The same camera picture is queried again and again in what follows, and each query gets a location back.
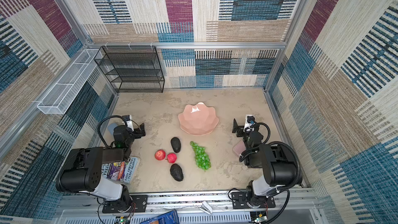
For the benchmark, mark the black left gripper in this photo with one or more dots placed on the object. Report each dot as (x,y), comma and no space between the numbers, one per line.
(137,129)

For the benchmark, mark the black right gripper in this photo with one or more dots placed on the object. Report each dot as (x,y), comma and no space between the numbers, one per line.
(239,127)

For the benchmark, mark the red apple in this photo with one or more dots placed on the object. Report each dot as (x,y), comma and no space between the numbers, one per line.
(171,158)
(160,155)

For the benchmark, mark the dark avocado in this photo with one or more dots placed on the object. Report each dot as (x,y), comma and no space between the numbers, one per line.
(176,172)
(176,144)

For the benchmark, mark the green grape bunch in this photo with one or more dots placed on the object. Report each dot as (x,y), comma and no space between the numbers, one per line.
(201,157)

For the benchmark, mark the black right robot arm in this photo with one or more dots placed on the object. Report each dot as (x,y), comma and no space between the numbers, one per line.
(280,165)

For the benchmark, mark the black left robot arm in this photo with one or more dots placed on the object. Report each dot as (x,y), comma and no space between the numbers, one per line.
(82,174)

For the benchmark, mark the pink scalloped fruit bowl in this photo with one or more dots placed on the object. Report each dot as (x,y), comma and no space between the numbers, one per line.
(198,120)

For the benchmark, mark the pink rectangular case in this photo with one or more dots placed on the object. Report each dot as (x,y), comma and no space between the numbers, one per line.
(238,148)

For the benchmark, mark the blue grey case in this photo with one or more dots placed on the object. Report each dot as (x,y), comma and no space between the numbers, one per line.
(111,128)

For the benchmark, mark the colourful paperback book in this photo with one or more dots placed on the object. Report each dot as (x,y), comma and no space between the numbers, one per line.
(121,172)

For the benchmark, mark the blue circuit board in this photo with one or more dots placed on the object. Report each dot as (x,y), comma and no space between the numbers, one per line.
(170,217)

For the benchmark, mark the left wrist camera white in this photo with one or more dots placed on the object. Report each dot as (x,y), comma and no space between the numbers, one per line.
(130,125)

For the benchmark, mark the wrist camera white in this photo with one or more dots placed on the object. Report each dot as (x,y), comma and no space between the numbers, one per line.
(130,125)
(249,123)

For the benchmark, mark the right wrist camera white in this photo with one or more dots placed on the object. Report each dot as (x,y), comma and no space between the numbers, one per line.
(249,123)

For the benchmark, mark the black wire shelf rack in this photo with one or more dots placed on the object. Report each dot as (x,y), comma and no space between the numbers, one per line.
(131,69)

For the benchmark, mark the white wire mesh basket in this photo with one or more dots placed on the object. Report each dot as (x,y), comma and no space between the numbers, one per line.
(59,98)

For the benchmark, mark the white clip on rail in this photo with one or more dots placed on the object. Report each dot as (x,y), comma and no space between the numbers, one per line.
(206,208)

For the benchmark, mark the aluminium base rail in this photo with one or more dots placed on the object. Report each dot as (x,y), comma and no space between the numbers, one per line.
(300,207)

